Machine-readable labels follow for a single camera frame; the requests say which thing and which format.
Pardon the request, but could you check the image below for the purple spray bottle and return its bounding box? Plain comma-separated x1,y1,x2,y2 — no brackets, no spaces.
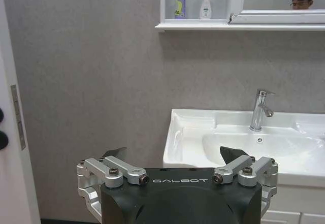
174,0,186,20

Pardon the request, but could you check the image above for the white wall cabinet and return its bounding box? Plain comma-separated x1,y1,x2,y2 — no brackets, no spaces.
154,0,325,33

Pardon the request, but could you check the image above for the black door handle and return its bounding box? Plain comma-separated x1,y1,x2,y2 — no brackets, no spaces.
0,107,9,149

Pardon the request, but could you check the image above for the white door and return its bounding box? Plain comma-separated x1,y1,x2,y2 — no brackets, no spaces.
0,0,43,224

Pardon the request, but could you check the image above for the silver door latch plate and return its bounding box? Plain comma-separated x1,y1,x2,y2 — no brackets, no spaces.
10,84,26,151

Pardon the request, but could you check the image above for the white bottle with black cap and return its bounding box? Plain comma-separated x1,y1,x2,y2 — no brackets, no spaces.
199,0,213,20

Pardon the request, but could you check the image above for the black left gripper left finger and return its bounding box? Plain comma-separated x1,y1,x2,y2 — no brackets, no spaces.
77,146,150,218

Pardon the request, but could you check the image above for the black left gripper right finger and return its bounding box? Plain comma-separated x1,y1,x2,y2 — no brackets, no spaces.
213,146,279,218

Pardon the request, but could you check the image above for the chrome faucet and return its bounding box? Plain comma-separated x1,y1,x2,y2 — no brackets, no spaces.
249,88,276,133

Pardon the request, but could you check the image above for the white vanity cabinet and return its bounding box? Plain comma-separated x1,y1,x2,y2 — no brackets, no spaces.
261,177,325,224

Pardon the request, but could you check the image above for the white ceramic washbasin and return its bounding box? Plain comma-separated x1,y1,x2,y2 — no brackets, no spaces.
162,108,325,188

